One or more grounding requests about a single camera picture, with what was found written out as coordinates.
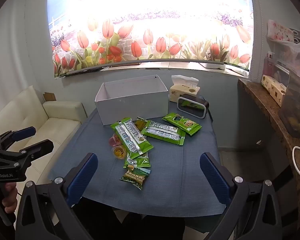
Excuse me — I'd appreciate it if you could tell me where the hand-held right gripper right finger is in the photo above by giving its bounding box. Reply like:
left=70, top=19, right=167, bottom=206
left=199, top=152, right=283, bottom=240

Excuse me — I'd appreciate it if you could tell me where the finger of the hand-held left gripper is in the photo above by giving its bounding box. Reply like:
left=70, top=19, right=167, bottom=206
left=0, top=126, right=37, bottom=153
left=14, top=139, right=54, bottom=170

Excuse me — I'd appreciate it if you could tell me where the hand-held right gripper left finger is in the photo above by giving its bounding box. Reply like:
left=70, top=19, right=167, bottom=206
left=15, top=152, right=98, bottom=240

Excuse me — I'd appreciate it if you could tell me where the pink jelly cup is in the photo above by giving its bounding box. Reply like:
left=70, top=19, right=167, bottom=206
left=107, top=134, right=121, bottom=147

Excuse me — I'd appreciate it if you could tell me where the dark green landscape snack packet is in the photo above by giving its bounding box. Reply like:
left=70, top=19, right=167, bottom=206
left=119, top=167, right=151, bottom=190

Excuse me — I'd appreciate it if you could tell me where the small green snack packet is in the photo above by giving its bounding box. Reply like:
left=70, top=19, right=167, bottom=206
left=123, top=151, right=152, bottom=169

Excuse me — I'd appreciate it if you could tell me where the olive yellow snack packet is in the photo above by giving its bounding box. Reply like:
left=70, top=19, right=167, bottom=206
left=135, top=116, right=147, bottom=133

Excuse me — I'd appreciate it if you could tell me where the white cardboard box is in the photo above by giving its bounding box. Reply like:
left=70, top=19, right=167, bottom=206
left=94, top=74, right=168, bottom=126

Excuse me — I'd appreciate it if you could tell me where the person's left hand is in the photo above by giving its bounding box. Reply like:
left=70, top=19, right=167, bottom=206
left=1, top=182, right=19, bottom=214

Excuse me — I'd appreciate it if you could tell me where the cream leather sofa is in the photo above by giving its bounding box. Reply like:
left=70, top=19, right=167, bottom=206
left=0, top=85, right=87, bottom=227

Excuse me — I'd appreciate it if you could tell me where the blue tablecloth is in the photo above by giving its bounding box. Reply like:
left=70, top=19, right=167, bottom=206
left=48, top=94, right=227, bottom=217

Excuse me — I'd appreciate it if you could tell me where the yellow jelly cup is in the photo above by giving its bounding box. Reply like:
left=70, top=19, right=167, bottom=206
left=110, top=146, right=127, bottom=160

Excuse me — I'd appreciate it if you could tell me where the black mirror alarm clock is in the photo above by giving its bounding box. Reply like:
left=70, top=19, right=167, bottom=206
left=176, top=94, right=210, bottom=117

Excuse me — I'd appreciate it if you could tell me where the white plastic bag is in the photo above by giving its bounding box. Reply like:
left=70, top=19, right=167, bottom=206
left=169, top=75, right=200, bottom=103

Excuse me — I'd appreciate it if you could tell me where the brown stone counter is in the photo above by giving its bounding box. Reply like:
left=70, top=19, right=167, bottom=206
left=237, top=79, right=300, bottom=220

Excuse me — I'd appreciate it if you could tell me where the cream patterned carton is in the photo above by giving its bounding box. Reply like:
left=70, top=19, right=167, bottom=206
left=261, top=74, right=287, bottom=107

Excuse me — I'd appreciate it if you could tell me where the clear plastic container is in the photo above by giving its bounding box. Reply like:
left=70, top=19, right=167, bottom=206
left=279, top=67, right=300, bottom=138

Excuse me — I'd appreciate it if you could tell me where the white flat device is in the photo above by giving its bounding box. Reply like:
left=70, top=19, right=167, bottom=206
left=199, top=61, right=227, bottom=70

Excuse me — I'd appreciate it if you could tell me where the tulip print window blind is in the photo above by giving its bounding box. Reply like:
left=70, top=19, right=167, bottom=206
left=47, top=0, right=255, bottom=78

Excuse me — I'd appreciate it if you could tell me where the clear plastic bag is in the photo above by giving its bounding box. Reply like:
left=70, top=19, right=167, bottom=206
left=270, top=39, right=300, bottom=78

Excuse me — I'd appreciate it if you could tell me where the floral tissue pack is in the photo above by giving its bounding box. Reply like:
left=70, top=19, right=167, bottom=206
left=267, top=19, right=295, bottom=43

